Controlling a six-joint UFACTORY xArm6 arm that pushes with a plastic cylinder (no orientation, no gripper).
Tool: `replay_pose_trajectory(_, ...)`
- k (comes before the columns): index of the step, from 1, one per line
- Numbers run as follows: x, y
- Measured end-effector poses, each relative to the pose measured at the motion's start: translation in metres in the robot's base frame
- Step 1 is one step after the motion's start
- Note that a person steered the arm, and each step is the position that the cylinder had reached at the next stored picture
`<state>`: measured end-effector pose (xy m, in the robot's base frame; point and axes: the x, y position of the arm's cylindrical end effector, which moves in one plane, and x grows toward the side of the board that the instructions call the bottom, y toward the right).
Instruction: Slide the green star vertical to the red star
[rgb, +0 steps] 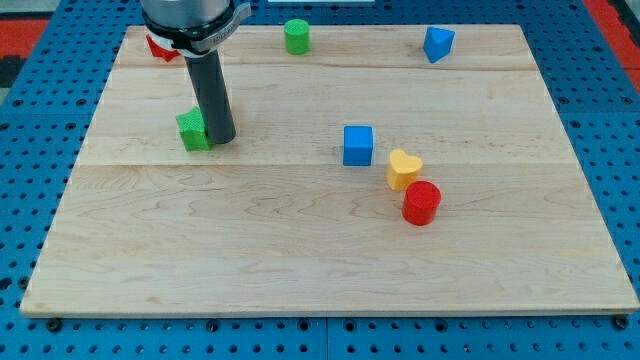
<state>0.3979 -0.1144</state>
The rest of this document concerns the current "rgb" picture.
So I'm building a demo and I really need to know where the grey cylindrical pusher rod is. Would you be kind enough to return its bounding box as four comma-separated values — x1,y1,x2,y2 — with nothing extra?
185,50,236,144

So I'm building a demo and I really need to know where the green star block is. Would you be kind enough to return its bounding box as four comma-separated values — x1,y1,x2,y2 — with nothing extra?
176,107,211,152

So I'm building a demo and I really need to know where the red star block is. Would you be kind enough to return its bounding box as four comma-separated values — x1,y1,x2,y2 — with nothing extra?
146,34,180,62

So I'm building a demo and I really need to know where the green cylinder block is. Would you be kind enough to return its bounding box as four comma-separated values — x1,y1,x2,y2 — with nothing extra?
284,19,311,55

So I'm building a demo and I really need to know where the blue cube block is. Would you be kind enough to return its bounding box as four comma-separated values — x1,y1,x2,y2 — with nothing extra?
342,125,374,166

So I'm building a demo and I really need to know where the light wooden board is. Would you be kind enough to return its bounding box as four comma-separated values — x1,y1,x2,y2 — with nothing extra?
21,25,639,319

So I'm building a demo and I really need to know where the yellow heart block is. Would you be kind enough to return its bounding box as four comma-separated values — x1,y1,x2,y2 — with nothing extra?
386,149,424,191

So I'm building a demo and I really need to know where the blue triangular prism block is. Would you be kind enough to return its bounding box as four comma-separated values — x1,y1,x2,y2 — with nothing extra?
423,26,456,63

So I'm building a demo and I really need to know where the red cylinder block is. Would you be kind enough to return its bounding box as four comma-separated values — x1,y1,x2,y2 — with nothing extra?
402,181,442,226

